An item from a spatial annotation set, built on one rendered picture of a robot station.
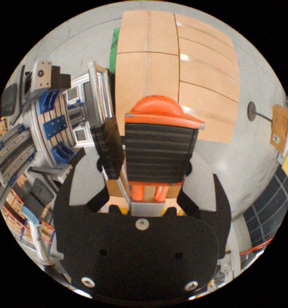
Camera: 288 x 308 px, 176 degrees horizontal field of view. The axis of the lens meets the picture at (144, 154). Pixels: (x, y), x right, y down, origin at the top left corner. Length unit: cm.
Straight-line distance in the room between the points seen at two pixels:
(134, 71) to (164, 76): 18
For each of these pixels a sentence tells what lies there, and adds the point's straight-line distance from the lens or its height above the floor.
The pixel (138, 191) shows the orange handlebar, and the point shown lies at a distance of 16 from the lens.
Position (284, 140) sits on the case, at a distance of 186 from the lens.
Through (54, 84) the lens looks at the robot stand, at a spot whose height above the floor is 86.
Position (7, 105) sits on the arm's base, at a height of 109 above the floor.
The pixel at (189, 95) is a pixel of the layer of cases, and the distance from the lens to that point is 70.
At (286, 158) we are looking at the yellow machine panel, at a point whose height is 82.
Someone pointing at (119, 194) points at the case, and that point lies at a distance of 46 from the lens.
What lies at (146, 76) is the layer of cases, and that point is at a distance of 66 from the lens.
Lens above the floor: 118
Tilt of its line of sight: 58 degrees down
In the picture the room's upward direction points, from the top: 178 degrees counter-clockwise
